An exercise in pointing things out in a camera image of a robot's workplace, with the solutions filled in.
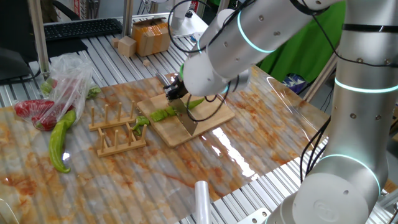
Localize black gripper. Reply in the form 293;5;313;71
163;75;190;101

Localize steel cleaver knife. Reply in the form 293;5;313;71
154;72;200;137

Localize wooden cutting board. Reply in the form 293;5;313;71
136;81;236;149

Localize long green chili pepper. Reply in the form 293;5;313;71
185;97;206;110

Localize plastic bag of peppers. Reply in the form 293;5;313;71
86;85;102;100

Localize curved green chili pepper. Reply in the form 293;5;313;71
48;109;77;174

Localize red chili pepper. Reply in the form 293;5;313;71
14;99;56;119
30;105;75;131

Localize cardboard box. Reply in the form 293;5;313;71
131;17;172;58

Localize large wooden block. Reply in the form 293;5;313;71
117;35;137;58

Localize wooden peg rack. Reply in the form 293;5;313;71
88;101;147;158

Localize marble pattern plastic mat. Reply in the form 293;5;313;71
0;58;332;224

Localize clear plastic bag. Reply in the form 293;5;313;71
12;52;102;131

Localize white plastic film roll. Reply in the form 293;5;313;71
195;180;212;224

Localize black keyboard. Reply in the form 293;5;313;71
43;17;124;42

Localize blue patterned cloth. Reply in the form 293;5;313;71
281;73;307;94

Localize chopped green pepper pieces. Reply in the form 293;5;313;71
39;77;54;96

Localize green cloth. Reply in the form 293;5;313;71
257;1;347;83

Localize black computer monitor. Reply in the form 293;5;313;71
0;0;41;82

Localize black camera cable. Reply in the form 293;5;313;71
167;0;259;123

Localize aluminium frame post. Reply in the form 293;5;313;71
121;0;134;38
27;0;51;77
303;55;338;103

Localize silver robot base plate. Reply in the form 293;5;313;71
236;207;271;224

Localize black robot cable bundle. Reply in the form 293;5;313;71
298;117;332;184

